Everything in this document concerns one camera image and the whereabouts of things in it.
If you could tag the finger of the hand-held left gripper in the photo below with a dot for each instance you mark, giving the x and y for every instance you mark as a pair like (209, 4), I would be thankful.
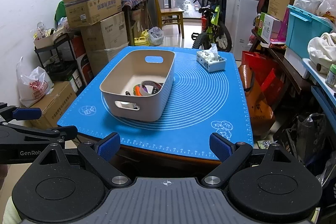
(26, 113)
(39, 134)

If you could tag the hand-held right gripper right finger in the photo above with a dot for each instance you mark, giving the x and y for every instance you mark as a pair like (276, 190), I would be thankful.
(221, 146)

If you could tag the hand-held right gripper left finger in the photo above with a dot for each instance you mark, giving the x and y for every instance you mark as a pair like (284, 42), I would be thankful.
(109, 146)

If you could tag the beige plastic basket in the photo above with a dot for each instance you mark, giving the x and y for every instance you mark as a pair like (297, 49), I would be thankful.
(155, 106)

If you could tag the orange purple toy knife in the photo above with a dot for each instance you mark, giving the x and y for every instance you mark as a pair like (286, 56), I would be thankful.
(136, 90)

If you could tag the clear tape roll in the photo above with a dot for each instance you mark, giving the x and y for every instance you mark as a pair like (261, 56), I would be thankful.
(143, 88)

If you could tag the low brown cardboard box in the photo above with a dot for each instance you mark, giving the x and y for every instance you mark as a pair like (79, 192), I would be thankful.
(55, 103)

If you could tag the small printed packet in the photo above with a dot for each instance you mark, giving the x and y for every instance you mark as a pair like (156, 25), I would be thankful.
(264, 144)

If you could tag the blue silicone mat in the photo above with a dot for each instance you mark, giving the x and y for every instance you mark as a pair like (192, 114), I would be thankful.
(197, 108)

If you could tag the orange paper bag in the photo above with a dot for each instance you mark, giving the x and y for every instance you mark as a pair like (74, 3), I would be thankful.
(258, 111)

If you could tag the black metal rack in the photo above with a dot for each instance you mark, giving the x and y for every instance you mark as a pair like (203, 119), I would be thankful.
(60, 69)

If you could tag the pale green garment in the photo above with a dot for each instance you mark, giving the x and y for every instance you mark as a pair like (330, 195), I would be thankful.
(9, 212)

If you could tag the black plastic crate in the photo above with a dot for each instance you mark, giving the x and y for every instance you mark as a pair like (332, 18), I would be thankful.
(288, 142)

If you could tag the small open cardboard tray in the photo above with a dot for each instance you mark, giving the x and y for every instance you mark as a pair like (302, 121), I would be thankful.
(47, 41)

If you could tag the red white carton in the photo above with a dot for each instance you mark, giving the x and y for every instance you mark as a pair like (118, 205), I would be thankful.
(81, 61)

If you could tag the printed tissue box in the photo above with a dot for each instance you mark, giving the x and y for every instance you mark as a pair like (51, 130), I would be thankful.
(212, 65)

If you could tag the red paper bag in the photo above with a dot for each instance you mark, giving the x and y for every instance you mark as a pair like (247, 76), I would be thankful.
(262, 71)

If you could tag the dark plastic bag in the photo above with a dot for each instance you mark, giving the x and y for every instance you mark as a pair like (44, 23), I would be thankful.
(312, 134)

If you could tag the clear crumpled plastic bag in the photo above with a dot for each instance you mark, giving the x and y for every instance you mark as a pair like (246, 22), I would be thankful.
(328, 176)

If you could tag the light blue shelf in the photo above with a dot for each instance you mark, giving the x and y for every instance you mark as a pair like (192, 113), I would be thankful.
(321, 95)

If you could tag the yellow plastic jug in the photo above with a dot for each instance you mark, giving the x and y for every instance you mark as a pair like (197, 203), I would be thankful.
(141, 39)

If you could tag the white foam box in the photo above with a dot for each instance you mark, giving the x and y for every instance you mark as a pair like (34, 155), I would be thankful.
(295, 61)

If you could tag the green black bicycle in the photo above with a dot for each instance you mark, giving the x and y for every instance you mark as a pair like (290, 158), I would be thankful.
(212, 29)

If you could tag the translucent plastic bag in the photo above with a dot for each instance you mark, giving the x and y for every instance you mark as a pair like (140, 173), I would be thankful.
(156, 36)

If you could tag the open cardboard box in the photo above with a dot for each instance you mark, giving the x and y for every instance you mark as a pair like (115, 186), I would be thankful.
(92, 8)

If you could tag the green white carton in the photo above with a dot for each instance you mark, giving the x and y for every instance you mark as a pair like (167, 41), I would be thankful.
(267, 27)

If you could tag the green lidded jar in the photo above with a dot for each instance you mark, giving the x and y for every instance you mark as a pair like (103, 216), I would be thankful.
(330, 75)

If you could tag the pink plastic folder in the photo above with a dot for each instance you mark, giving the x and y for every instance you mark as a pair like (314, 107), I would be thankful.
(283, 27)

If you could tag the white cloth bundle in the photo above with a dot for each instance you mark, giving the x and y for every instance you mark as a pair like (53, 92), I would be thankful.
(321, 50)

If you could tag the teal plastic storage box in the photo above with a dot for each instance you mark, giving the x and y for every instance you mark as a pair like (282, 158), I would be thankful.
(302, 32)

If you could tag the wooden chair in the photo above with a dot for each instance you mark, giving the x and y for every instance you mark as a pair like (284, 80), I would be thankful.
(170, 14)

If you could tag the dark wooden side table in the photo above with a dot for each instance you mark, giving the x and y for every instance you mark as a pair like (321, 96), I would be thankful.
(135, 3)

